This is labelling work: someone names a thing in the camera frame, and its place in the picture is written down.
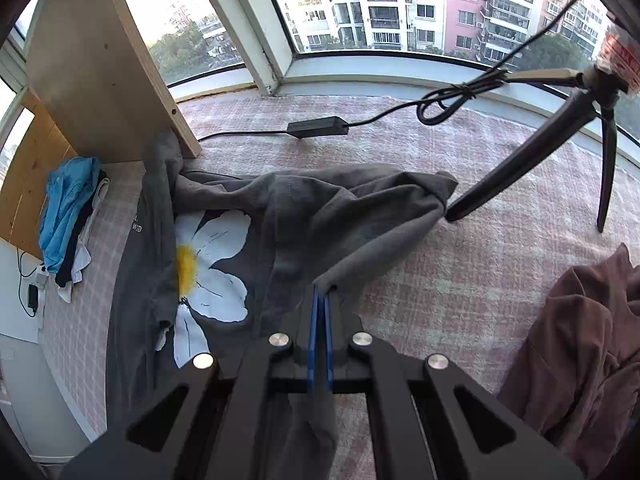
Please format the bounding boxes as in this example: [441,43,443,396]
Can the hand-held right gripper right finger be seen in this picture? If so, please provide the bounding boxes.
[320,287,583,480]

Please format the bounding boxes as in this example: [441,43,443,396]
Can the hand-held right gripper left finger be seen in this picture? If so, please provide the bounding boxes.
[59,282,321,480]

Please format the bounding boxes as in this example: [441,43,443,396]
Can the grey daisy print t-shirt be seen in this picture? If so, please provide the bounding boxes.
[105,130,458,480]

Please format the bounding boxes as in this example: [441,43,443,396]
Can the pink plaid blanket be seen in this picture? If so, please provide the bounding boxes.
[37,92,640,480]

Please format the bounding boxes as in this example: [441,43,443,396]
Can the white garment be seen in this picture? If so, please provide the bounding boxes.
[57,177,111,303]

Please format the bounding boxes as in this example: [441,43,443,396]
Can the brown garment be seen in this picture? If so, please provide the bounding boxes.
[497,242,640,478]

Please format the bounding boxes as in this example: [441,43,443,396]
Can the dark navy garment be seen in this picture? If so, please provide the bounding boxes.
[54,170,108,288]

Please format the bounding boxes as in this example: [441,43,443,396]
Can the blue striped shirt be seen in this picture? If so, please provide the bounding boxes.
[39,156,101,273]

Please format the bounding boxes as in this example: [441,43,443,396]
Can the black tripod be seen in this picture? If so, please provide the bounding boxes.
[444,25,640,233]

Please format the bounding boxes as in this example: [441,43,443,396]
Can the pine wood panel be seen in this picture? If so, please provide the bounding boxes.
[0,90,78,258]

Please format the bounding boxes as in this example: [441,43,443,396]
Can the apartment buildings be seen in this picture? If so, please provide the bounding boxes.
[150,0,616,76]

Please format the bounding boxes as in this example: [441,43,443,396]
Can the light wooden board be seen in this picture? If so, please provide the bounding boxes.
[25,0,202,163]

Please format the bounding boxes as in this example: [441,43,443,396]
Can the black cable with inline switch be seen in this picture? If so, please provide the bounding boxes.
[197,0,593,141]

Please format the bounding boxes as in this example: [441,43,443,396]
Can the black adapter cable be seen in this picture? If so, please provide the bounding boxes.
[17,247,41,317]

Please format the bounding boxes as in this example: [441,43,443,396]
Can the white window frame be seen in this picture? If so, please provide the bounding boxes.
[0,0,640,141]

